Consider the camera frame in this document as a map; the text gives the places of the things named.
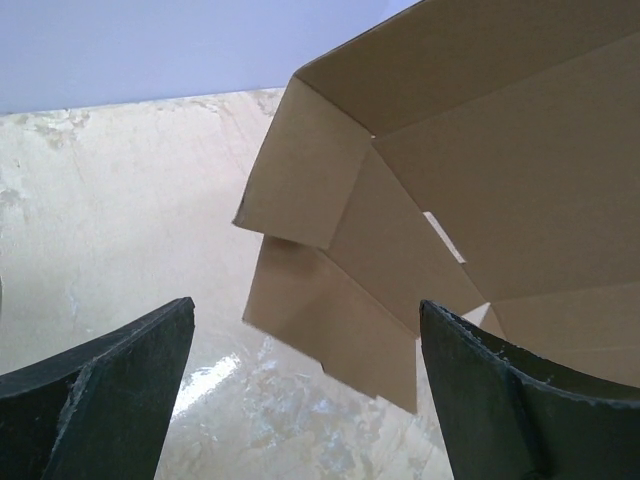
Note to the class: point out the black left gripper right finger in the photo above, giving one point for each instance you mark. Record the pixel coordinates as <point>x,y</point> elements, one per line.
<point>506,413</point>

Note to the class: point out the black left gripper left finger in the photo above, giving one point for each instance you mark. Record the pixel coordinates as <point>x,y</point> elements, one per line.
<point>100,410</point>

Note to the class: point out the brown cardboard box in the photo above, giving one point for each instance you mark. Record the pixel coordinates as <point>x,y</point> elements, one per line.
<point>472,153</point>

